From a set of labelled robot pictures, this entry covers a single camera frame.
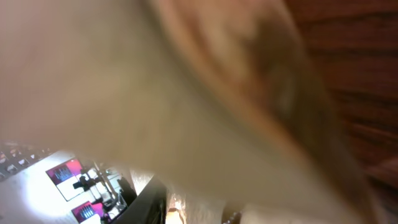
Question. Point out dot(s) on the brown cookie bag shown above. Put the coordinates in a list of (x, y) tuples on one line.
[(218, 98)]

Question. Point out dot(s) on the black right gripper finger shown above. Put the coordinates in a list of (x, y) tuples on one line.
[(150, 206)]

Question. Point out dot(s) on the pink wall poster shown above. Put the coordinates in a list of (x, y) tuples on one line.
[(65, 177), (88, 213)]

